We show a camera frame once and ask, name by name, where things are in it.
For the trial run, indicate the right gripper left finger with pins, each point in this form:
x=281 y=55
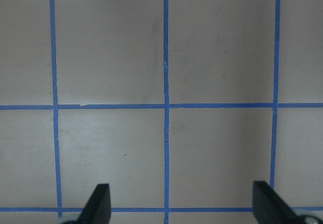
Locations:
x=98 y=207

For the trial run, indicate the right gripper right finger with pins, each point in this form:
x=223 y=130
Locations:
x=268 y=207

